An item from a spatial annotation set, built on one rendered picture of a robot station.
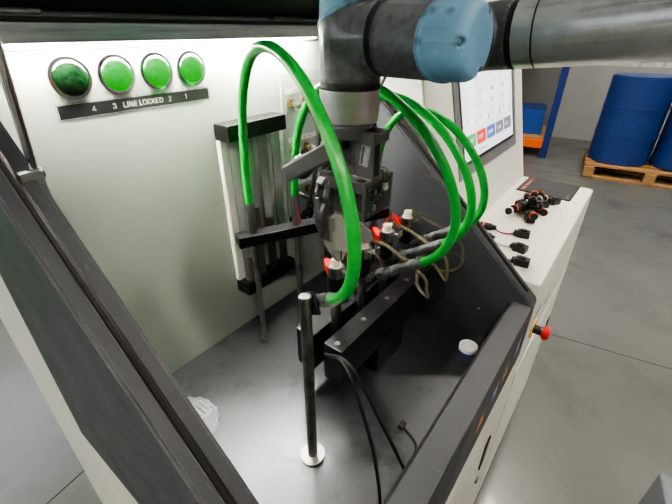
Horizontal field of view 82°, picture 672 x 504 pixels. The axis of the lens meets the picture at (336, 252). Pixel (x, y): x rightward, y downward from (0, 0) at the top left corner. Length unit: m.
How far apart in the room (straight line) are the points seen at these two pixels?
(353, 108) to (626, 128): 4.81
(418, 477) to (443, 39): 0.49
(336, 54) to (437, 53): 0.12
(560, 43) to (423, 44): 0.16
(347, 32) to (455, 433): 0.52
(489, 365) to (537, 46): 0.47
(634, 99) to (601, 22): 4.68
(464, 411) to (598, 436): 1.43
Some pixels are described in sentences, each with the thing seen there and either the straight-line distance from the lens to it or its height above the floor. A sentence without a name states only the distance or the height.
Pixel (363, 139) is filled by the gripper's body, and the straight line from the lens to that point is 0.50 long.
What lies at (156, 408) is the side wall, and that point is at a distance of 0.41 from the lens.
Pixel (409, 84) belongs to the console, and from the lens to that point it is 0.88.
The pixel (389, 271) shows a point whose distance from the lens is 0.67.
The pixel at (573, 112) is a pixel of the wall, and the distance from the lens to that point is 6.99.
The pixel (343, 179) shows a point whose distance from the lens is 0.36.
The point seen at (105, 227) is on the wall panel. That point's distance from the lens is 0.69.
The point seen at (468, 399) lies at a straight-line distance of 0.66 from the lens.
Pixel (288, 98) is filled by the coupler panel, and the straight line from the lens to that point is 0.87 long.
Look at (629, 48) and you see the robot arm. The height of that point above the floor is 1.42.
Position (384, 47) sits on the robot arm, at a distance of 0.45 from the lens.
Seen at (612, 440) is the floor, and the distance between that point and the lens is 2.06.
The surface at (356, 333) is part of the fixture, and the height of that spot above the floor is 0.98.
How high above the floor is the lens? 1.43
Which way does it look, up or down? 30 degrees down
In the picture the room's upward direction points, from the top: straight up
